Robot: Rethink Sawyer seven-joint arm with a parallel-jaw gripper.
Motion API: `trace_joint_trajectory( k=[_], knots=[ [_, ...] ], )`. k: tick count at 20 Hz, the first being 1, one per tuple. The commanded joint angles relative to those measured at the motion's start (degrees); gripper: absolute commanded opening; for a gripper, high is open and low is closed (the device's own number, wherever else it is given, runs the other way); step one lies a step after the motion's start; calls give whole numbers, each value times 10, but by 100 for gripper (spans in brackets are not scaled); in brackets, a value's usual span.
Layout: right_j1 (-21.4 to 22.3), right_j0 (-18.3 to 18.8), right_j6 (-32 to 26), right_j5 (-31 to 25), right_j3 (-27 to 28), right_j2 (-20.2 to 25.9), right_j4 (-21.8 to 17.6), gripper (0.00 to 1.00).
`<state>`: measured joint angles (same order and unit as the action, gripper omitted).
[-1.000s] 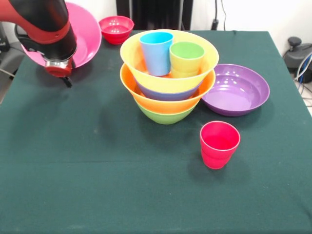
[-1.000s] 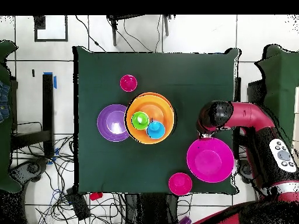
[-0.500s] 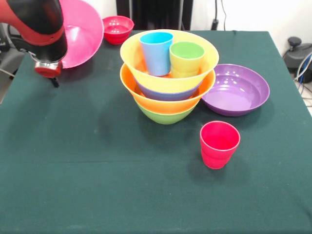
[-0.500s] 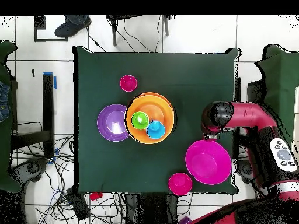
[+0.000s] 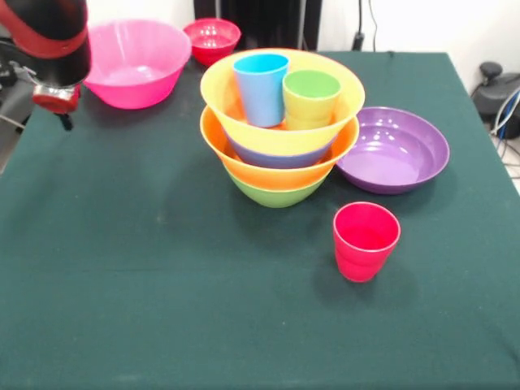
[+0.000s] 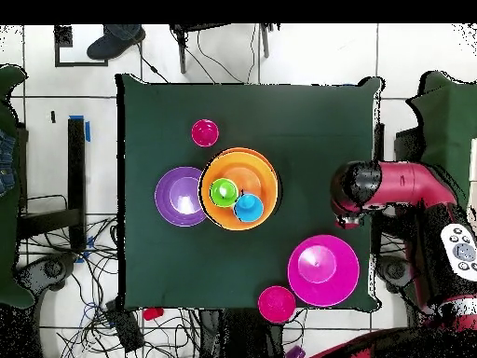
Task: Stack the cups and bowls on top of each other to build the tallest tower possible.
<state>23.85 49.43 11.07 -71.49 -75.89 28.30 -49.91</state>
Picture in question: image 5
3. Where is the blue bowl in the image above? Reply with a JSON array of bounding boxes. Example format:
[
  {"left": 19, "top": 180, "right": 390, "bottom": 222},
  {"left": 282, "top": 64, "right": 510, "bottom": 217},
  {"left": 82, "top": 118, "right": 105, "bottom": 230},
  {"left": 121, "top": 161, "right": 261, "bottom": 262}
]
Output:
[{"left": 225, "top": 129, "right": 338, "bottom": 170}]

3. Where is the purple bowl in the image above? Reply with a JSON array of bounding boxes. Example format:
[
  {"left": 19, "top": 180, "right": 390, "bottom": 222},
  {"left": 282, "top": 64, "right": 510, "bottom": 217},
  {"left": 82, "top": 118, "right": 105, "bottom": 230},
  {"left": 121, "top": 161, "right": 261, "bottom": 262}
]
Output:
[{"left": 335, "top": 106, "right": 451, "bottom": 195}]

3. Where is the dark green tablecloth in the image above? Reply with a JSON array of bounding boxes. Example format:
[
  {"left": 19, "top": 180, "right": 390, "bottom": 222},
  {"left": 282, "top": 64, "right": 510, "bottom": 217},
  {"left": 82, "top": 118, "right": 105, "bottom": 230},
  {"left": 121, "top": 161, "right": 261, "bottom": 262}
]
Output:
[{"left": 0, "top": 49, "right": 520, "bottom": 390}]

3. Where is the blue cup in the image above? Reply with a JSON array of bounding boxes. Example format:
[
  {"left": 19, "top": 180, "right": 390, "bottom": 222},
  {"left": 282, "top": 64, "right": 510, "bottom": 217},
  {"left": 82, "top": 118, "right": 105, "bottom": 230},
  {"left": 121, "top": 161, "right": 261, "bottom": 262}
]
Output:
[{"left": 232, "top": 53, "right": 291, "bottom": 128}]

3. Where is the black wall cable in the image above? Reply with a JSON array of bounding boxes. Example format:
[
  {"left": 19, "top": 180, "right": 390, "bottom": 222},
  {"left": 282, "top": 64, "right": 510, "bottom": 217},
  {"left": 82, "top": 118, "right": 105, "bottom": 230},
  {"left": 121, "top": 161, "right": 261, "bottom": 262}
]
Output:
[{"left": 351, "top": 0, "right": 381, "bottom": 52}]

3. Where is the red cup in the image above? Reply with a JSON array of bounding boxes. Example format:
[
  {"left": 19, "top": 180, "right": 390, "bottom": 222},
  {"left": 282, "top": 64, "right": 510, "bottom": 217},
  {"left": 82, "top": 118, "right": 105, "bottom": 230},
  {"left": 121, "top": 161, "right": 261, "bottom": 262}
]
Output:
[{"left": 332, "top": 201, "right": 402, "bottom": 284}]

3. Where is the pink bowl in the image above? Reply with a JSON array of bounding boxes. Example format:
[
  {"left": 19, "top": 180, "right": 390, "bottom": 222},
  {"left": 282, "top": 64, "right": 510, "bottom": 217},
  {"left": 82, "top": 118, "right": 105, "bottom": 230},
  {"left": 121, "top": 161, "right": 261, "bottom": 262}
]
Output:
[{"left": 83, "top": 19, "right": 193, "bottom": 111}]

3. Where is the green bowl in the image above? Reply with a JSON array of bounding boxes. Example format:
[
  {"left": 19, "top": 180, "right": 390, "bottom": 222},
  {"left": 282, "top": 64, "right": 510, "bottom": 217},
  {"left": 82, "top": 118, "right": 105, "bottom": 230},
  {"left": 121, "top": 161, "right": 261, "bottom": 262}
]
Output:
[{"left": 225, "top": 166, "right": 328, "bottom": 209}]

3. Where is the orange bowl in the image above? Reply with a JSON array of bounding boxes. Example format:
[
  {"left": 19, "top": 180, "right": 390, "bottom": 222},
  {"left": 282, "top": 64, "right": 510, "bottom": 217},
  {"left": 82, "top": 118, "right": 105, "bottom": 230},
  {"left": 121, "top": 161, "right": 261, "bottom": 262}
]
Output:
[
  {"left": 198, "top": 104, "right": 361, "bottom": 191},
  {"left": 199, "top": 49, "right": 366, "bottom": 156}
]

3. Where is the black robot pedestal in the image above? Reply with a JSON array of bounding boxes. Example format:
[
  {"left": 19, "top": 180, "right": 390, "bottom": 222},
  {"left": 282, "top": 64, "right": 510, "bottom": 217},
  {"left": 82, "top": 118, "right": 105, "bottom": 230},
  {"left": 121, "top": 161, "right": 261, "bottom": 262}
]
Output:
[{"left": 193, "top": 0, "right": 323, "bottom": 52}]

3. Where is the floor cable bundle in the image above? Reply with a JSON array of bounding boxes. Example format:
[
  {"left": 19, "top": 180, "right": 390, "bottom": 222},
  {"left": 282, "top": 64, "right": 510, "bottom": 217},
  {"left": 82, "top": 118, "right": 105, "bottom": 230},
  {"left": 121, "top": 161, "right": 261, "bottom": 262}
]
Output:
[{"left": 489, "top": 87, "right": 520, "bottom": 180}]

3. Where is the red bowl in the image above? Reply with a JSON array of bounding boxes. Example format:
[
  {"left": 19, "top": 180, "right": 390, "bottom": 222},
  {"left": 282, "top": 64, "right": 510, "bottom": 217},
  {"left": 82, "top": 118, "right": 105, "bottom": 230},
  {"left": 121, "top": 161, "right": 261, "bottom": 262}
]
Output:
[{"left": 182, "top": 17, "right": 242, "bottom": 67}]

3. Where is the green cup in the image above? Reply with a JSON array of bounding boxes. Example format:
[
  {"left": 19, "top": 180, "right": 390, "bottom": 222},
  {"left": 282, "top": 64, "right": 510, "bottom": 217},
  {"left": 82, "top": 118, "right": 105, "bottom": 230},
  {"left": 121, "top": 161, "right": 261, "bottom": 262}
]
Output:
[{"left": 282, "top": 69, "right": 342, "bottom": 132}]

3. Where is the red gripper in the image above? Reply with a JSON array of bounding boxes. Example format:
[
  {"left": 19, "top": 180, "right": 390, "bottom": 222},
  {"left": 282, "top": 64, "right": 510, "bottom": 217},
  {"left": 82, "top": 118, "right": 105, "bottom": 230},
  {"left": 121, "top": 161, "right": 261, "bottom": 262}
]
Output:
[{"left": 32, "top": 85, "right": 82, "bottom": 132}]

